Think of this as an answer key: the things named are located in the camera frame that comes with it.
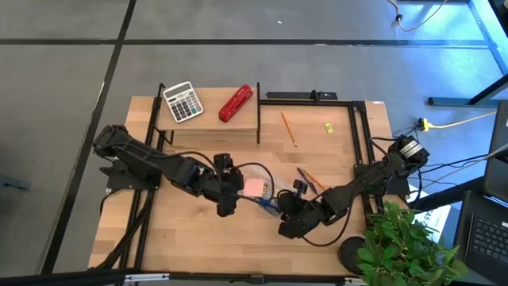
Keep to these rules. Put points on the dark purple pen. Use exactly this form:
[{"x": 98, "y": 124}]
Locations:
[{"x": 302, "y": 173}]

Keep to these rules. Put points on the red stapler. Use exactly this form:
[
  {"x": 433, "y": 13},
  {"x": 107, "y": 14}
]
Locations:
[{"x": 235, "y": 103}]

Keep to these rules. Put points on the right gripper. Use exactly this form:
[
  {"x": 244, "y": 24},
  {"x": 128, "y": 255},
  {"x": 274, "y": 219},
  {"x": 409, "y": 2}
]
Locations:
[{"x": 303, "y": 210}]

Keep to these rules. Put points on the black mounting bar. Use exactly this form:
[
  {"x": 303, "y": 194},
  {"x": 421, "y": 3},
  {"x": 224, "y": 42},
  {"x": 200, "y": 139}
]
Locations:
[{"x": 293, "y": 95}]

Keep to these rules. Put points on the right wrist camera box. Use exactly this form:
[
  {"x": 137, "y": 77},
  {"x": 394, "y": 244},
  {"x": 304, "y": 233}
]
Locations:
[{"x": 300, "y": 186}]

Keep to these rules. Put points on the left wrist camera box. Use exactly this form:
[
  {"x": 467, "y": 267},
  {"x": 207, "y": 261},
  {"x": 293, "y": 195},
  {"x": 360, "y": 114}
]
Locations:
[{"x": 224, "y": 161}]

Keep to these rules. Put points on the black neighbouring table base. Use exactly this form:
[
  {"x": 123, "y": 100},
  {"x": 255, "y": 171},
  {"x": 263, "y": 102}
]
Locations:
[{"x": 456, "y": 101}]

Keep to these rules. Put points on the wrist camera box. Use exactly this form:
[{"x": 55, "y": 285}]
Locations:
[
  {"x": 300, "y": 186},
  {"x": 224, "y": 161}
]

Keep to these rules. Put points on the black laptop with keyboard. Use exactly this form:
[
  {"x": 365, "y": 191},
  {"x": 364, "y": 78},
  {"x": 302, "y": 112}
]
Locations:
[{"x": 488, "y": 238}]

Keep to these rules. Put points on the pink sticky note pad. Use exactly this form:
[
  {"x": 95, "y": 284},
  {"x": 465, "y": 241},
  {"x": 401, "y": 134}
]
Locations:
[{"x": 254, "y": 187}]

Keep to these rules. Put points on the black table-level camera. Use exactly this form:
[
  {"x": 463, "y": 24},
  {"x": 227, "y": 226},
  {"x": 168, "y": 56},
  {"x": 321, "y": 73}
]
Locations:
[{"x": 256, "y": 279}]

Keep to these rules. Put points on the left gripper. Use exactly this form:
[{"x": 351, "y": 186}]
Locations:
[{"x": 224, "y": 186}]

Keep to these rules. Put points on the white grey desk calculator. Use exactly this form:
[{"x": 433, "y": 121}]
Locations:
[{"x": 183, "y": 102}]

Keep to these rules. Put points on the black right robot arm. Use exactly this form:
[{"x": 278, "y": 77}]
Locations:
[{"x": 369, "y": 178}]

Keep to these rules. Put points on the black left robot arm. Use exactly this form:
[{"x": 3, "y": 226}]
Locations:
[{"x": 139, "y": 157}]

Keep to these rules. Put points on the black aluminium table frame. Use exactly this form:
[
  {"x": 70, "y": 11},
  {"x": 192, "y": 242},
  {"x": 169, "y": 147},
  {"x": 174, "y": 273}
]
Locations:
[{"x": 305, "y": 102}]

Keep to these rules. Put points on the orange pencil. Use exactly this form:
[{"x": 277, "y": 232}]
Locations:
[
  {"x": 317, "y": 182},
  {"x": 289, "y": 129}
]

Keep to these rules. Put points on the green leafy plant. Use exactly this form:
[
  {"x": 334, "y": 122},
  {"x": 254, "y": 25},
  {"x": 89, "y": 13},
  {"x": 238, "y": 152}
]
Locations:
[{"x": 401, "y": 246}]

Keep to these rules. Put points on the black slanted beam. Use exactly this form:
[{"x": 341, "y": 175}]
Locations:
[{"x": 448, "y": 194}]

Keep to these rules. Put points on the wooden shelf with black legs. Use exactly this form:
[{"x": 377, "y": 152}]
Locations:
[{"x": 210, "y": 125}]

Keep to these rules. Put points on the black round plant pot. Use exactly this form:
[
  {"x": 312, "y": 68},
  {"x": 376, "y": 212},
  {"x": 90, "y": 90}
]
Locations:
[{"x": 349, "y": 254}]

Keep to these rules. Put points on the small yellow eraser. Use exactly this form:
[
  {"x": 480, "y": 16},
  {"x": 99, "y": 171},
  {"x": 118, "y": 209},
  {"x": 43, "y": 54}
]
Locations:
[{"x": 329, "y": 128}]

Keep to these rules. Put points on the white printed sheet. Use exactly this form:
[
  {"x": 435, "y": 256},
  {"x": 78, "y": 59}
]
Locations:
[{"x": 436, "y": 218}]

